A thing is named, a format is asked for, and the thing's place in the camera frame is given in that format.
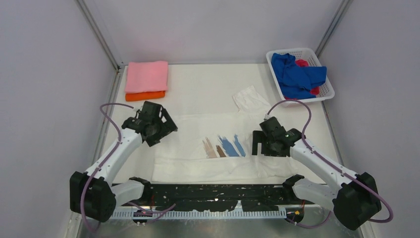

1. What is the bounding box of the white printed t shirt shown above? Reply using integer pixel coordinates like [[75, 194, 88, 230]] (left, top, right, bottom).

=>
[[152, 86, 298, 183]]

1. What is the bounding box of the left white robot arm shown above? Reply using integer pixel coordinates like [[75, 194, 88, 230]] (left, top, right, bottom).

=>
[[69, 101, 178, 222]]

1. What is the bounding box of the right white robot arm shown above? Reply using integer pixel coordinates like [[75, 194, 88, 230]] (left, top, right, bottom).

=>
[[252, 117, 383, 230]]

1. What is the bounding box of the folded orange t shirt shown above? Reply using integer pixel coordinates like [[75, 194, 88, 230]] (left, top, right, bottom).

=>
[[125, 91, 165, 102]]

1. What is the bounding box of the folded pink t shirt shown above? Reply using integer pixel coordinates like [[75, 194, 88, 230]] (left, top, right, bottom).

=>
[[125, 60, 168, 94]]

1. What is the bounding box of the red t shirt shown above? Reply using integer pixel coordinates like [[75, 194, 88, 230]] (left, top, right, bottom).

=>
[[280, 59, 326, 100]]

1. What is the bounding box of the blue t shirt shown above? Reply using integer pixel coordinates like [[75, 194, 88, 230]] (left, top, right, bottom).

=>
[[271, 53, 327, 100]]

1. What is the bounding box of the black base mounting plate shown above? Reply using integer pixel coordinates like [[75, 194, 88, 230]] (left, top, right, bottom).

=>
[[132, 183, 304, 212]]

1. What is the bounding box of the white slotted cable duct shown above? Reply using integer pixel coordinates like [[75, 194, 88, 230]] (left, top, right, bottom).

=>
[[110, 209, 287, 220]]

